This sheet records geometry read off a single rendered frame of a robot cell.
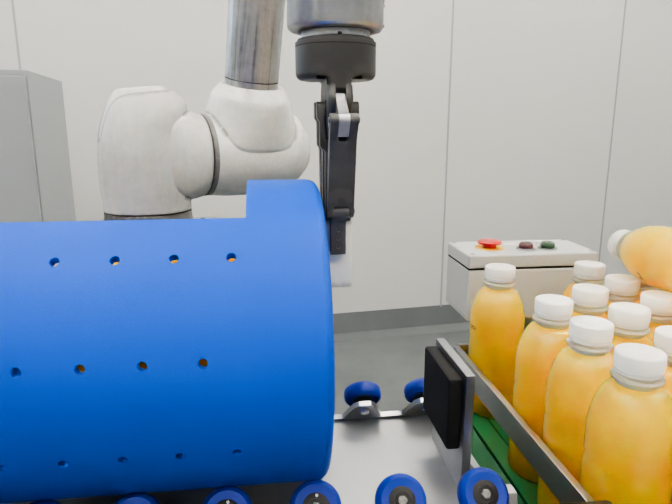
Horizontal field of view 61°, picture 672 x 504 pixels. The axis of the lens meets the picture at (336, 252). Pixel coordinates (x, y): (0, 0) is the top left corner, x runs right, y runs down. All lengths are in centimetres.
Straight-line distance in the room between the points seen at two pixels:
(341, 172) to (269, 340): 17
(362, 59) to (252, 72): 56
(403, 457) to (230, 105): 68
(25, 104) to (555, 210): 310
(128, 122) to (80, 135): 227
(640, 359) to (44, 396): 45
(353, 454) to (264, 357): 27
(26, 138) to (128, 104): 103
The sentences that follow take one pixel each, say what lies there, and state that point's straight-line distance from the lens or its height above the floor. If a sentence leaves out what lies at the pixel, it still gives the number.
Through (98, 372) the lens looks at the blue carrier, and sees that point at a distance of 45.
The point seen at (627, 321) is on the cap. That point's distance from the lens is 64.
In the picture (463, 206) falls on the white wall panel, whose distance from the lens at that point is 366.
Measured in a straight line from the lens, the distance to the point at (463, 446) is 60.
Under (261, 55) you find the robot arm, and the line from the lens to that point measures 107.
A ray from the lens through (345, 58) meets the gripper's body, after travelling 52.
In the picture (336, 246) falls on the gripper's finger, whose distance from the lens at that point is 55.
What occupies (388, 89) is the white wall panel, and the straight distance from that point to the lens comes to 343.
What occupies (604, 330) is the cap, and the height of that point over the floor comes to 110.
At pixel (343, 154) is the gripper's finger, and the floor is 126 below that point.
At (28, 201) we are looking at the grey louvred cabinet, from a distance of 205.
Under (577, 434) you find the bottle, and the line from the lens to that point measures 60.
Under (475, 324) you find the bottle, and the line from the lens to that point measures 78.
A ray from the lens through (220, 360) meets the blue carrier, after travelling 43.
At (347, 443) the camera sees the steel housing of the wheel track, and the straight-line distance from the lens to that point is 69.
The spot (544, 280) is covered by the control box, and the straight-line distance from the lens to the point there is 90.
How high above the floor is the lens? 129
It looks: 13 degrees down
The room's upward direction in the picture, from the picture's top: straight up
